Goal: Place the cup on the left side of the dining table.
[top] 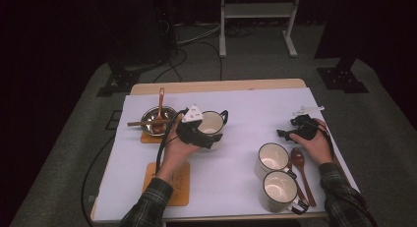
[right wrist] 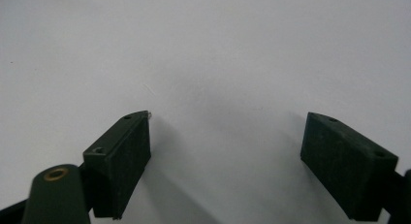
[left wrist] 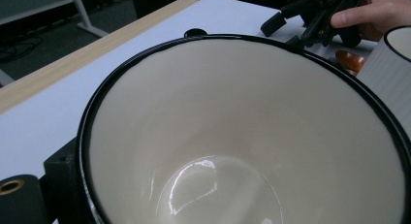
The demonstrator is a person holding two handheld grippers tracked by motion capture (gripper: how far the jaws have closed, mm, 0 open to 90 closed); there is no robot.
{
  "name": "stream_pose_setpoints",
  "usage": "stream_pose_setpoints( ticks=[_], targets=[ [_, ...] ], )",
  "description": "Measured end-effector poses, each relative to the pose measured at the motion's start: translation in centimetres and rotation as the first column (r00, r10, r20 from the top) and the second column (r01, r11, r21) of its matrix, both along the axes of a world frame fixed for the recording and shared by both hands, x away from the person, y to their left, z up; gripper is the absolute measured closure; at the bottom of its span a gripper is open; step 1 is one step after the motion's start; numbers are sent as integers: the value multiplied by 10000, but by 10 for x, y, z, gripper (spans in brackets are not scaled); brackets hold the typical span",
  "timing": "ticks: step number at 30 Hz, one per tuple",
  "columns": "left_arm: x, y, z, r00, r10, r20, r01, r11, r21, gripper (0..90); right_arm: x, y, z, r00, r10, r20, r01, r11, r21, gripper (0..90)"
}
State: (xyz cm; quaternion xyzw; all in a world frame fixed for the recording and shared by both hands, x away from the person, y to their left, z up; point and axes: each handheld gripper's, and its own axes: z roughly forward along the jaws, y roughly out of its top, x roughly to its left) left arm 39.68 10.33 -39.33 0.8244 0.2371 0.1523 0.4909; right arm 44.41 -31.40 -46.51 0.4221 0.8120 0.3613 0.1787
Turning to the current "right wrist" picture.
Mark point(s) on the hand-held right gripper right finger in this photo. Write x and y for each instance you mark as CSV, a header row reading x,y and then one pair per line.
x,y
350,169

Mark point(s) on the white table cover sheet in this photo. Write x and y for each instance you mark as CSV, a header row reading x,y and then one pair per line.
x,y
226,56

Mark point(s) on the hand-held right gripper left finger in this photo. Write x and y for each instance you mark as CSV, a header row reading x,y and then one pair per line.
x,y
121,166

